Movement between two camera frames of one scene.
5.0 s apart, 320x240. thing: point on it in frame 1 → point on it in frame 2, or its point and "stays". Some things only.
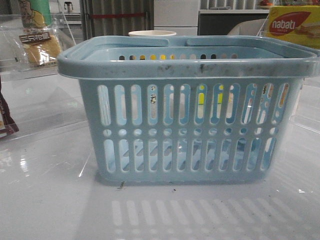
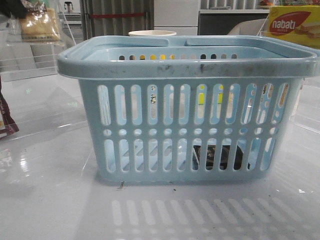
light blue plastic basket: x=190 y=109 stays
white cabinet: x=180 y=16 stays
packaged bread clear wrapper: x=37 y=47 → x=39 y=23
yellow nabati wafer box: x=299 y=24 stays
